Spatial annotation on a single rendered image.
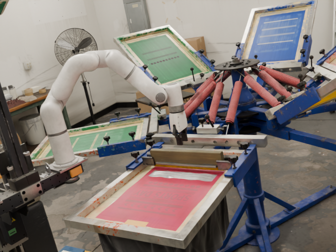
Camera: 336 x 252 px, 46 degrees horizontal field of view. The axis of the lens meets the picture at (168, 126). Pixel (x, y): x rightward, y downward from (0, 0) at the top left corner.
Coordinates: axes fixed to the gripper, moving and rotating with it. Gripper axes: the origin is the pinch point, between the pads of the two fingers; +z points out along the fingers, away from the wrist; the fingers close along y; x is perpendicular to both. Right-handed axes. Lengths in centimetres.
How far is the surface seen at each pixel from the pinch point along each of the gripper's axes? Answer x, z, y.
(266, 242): 16, 98, -60
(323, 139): 58, 19, -50
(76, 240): -144, 112, -40
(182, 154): -0.4, 7.8, 1.2
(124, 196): -17.7, 16.9, 31.3
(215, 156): 17.4, 7.7, 1.3
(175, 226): 19, 17, 48
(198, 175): 9.6, 15.9, 6.9
